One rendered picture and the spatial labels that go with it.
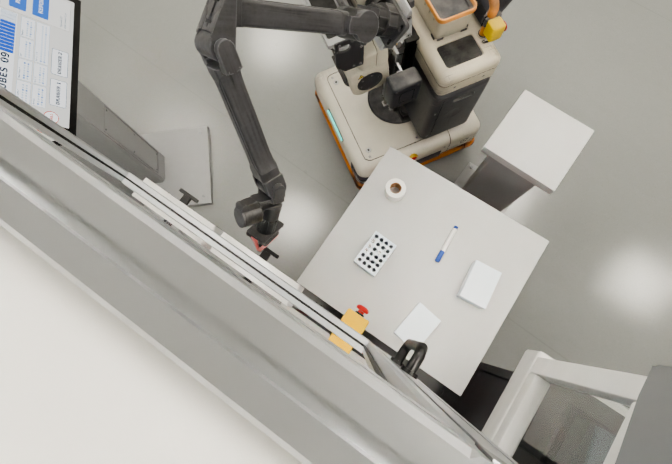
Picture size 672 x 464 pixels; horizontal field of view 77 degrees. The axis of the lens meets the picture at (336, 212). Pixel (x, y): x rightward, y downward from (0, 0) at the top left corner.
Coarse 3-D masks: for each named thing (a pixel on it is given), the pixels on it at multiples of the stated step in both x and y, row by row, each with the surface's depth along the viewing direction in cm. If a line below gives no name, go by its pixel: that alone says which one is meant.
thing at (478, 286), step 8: (472, 264) 137; (480, 264) 134; (472, 272) 133; (480, 272) 133; (488, 272) 133; (496, 272) 133; (464, 280) 136; (472, 280) 132; (480, 280) 132; (488, 280) 132; (496, 280) 132; (464, 288) 132; (472, 288) 132; (480, 288) 132; (488, 288) 132; (464, 296) 131; (472, 296) 131; (480, 296) 131; (488, 296) 131; (472, 304) 135; (480, 304) 131
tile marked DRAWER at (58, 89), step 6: (54, 84) 133; (60, 84) 135; (66, 84) 136; (54, 90) 133; (60, 90) 134; (66, 90) 136; (54, 96) 132; (60, 96) 134; (66, 96) 135; (54, 102) 132; (60, 102) 133; (66, 102) 135
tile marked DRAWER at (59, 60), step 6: (54, 48) 136; (54, 54) 136; (60, 54) 137; (66, 54) 139; (54, 60) 135; (60, 60) 137; (66, 60) 138; (54, 66) 135; (60, 66) 136; (66, 66) 138; (54, 72) 134; (60, 72) 136; (66, 72) 137
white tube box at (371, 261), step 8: (376, 232) 139; (376, 240) 138; (384, 240) 138; (368, 248) 138; (376, 248) 138; (384, 248) 139; (392, 248) 138; (360, 256) 137; (368, 256) 137; (376, 256) 139; (384, 256) 140; (360, 264) 137; (368, 264) 136; (376, 264) 139; (368, 272) 138; (376, 272) 136
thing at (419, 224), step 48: (384, 192) 146; (432, 192) 146; (336, 240) 143; (432, 240) 141; (480, 240) 141; (528, 240) 140; (336, 288) 139; (384, 288) 138; (432, 288) 137; (384, 336) 134; (432, 336) 134; (480, 336) 133
